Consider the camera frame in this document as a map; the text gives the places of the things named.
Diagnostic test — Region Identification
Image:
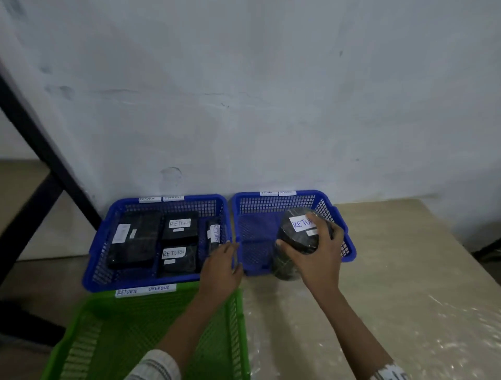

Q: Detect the person's right hand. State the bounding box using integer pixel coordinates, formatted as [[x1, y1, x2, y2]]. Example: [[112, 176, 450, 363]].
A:
[[276, 212, 345, 294]]

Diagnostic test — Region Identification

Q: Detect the person's left hand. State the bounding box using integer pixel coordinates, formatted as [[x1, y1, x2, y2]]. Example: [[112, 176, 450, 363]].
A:
[[198, 241, 244, 300]]

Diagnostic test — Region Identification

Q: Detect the round black parcel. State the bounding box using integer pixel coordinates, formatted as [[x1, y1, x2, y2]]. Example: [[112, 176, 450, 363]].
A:
[[272, 208, 334, 282]]

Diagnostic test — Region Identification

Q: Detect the person's right forearm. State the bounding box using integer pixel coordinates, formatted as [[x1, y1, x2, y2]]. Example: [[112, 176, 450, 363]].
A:
[[308, 283, 408, 380]]

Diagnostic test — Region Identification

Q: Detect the narrow black wrapped parcel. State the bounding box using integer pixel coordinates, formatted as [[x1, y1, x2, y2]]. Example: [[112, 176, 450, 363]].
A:
[[206, 219, 222, 254]]

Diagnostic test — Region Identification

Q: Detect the blue plastic mesh basket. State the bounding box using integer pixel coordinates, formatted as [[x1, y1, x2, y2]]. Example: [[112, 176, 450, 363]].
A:
[[82, 194, 236, 293], [232, 190, 357, 277]]

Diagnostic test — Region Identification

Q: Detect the small black wrapped parcel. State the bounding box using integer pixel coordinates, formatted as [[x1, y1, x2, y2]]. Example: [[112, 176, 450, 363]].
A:
[[158, 244, 198, 278], [161, 211, 200, 246]]

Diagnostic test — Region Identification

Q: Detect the large flat black wrapped parcel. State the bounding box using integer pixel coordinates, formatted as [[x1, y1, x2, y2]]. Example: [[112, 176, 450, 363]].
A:
[[106, 211, 163, 270]]

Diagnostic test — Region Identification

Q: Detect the green plastic mesh basket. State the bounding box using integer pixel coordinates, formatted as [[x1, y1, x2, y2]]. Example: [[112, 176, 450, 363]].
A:
[[41, 282, 251, 380]]

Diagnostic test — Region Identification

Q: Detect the black furniture leg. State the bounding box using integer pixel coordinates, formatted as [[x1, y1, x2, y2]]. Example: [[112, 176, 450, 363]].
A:
[[472, 238, 501, 264]]

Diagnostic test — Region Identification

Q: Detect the black metal frame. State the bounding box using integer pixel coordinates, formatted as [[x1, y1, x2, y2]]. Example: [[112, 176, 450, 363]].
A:
[[0, 59, 103, 348]]

